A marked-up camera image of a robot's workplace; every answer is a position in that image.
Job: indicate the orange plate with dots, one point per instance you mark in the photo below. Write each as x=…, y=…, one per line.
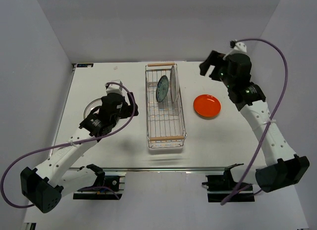
x=207, y=106

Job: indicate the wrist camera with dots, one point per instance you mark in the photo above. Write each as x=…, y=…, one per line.
x=112, y=88
x=236, y=47

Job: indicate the aluminium table rail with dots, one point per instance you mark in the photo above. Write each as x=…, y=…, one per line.
x=164, y=169

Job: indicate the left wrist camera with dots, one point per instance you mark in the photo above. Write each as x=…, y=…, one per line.
x=112, y=88

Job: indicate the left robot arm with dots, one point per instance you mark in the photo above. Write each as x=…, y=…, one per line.
x=127, y=145

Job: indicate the wire dish rack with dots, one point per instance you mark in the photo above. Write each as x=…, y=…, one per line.
x=165, y=120

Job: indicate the large white plate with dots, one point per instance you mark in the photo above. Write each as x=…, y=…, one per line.
x=91, y=106
x=174, y=83

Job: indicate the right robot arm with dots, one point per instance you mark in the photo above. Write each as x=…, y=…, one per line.
x=283, y=167

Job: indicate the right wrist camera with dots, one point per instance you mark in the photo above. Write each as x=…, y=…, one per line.
x=236, y=47

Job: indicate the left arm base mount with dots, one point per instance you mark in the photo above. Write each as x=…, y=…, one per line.
x=111, y=187

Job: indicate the dark patterned plate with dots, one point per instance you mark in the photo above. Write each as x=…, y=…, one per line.
x=162, y=88

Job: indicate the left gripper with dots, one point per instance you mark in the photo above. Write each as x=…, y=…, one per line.
x=128, y=109

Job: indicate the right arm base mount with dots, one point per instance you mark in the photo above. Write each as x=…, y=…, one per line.
x=219, y=186

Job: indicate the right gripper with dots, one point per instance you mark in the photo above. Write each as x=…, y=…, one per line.
x=213, y=58

